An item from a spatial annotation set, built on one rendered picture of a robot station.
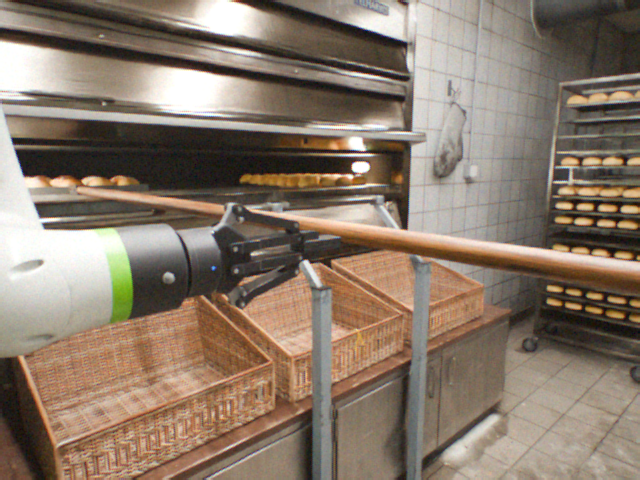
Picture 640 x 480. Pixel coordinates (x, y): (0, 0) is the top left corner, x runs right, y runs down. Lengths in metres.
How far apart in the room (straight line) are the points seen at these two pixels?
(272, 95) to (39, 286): 1.49
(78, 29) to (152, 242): 1.14
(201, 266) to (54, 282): 0.13
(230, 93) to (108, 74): 0.41
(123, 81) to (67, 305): 1.18
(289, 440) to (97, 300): 1.01
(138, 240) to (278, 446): 0.99
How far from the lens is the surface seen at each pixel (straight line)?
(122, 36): 1.56
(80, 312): 0.42
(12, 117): 1.32
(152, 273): 0.43
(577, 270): 0.48
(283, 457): 1.38
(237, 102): 1.68
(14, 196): 0.53
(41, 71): 1.48
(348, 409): 1.50
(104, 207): 1.49
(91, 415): 1.46
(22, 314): 0.40
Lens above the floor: 1.28
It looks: 11 degrees down
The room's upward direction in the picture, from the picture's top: straight up
